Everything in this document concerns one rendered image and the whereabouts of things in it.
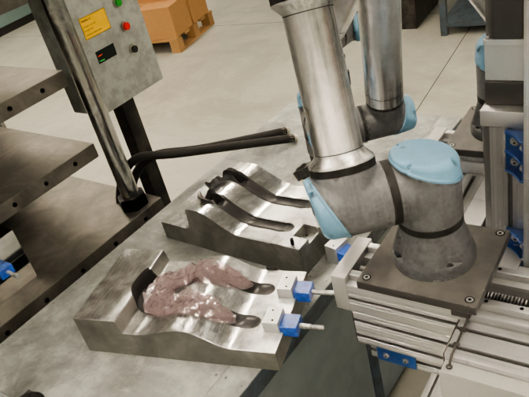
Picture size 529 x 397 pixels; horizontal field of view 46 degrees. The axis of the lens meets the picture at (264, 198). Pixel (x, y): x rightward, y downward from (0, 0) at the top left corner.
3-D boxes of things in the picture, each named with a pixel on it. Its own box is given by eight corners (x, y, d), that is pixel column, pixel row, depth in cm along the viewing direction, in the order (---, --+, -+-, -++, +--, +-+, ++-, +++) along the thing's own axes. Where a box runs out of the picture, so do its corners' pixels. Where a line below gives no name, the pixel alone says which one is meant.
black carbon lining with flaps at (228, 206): (320, 207, 168) (314, 177, 163) (288, 242, 158) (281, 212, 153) (224, 187, 188) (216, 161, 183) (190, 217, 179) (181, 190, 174)
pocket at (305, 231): (320, 239, 159) (318, 227, 157) (310, 250, 156) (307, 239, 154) (306, 235, 162) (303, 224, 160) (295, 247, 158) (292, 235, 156)
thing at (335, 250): (380, 266, 153) (378, 249, 150) (368, 278, 150) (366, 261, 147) (339, 250, 162) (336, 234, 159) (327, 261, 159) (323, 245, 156)
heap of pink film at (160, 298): (257, 277, 151) (249, 253, 146) (231, 331, 137) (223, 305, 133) (165, 273, 160) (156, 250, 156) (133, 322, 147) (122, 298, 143)
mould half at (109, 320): (310, 288, 152) (302, 254, 146) (280, 371, 132) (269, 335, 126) (138, 279, 171) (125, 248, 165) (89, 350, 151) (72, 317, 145)
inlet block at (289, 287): (339, 294, 144) (335, 276, 141) (334, 309, 140) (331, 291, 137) (286, 291, 149) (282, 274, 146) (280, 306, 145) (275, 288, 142)
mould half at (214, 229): (354, 219, 172) (347, 178, 165) (305, 277, 156) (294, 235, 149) (220, 191, 201) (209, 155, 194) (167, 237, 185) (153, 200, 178)
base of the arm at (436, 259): (486, 237, 117) (484, 194, 112) (461, 289, 107) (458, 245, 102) (410, 225, 125) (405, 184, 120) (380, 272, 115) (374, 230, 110)
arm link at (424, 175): (475, 223, 106) (472, 155, 98) (398, 242, 106) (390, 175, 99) (450, 187, 116) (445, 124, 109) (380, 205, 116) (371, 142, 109)
